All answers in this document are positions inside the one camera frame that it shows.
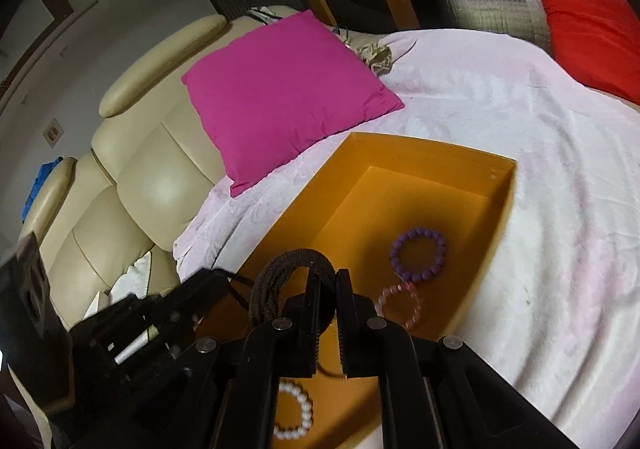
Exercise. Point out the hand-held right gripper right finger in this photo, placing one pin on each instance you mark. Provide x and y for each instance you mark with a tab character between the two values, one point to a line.
345	329

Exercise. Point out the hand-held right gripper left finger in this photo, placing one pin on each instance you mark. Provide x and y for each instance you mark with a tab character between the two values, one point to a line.
312	329

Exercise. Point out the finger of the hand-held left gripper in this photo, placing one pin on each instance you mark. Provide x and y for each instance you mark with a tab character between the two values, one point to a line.
205	289

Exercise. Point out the orange box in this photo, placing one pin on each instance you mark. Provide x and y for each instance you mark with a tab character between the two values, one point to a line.
400	189

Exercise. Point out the white cloth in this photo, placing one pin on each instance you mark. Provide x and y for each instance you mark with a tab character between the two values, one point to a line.
135	274

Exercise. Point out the cream leather sofa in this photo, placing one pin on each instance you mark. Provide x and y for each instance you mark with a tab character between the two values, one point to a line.
150	179

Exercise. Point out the blue cloth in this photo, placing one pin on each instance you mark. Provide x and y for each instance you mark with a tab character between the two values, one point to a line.
42	179

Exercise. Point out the magenta pillow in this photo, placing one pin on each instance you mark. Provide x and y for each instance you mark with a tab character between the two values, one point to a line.
280	94

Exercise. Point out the pale pink blanket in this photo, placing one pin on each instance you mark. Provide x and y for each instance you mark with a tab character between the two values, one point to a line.
550	179

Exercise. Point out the patterned cloth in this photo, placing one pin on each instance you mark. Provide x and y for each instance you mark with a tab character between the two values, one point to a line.
375	56

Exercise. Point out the red pillow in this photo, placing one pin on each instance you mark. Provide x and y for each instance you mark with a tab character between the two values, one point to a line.
590	29

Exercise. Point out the wall switch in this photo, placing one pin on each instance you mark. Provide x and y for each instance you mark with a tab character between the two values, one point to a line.
53	133

